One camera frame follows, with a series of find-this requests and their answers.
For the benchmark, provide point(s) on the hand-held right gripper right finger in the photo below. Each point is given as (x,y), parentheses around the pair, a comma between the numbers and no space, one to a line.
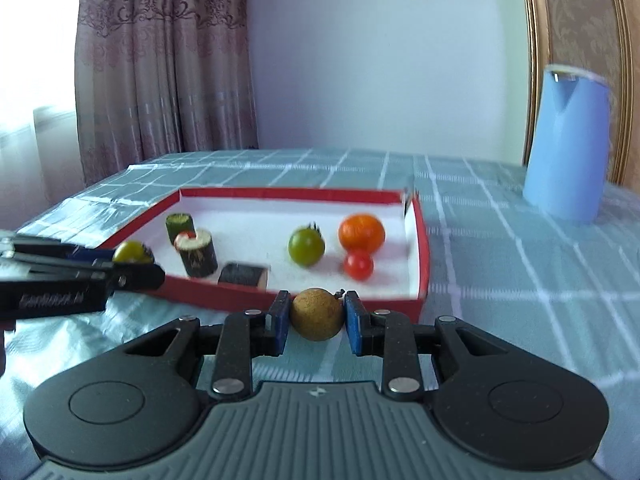
(355,322)

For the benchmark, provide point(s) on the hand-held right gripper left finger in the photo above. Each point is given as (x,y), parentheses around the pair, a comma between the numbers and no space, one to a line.
(279,322)

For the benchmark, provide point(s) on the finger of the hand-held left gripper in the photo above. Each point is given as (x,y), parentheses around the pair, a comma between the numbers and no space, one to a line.
(135,276)
(90,253)

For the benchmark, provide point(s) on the green tomato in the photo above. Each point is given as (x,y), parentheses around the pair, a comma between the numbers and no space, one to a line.
(306,246)
(131,251)

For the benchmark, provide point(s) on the green cucumber piece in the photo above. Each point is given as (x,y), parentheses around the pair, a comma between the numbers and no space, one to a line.
(179,225)

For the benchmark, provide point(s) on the red cardboard box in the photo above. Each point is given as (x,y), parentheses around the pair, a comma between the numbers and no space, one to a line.
(310,215)

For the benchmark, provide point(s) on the orange tangerine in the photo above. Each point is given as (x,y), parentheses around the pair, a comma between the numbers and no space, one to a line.
(361,232)

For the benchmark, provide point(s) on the pink patterned curtain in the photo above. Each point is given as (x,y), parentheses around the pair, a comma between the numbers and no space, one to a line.
(165,70)

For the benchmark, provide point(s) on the light blue kettle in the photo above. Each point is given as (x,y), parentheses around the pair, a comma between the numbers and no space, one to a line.
(567,150)

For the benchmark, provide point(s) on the gold framed wall panel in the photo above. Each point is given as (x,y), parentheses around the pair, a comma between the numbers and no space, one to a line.
(575,15)

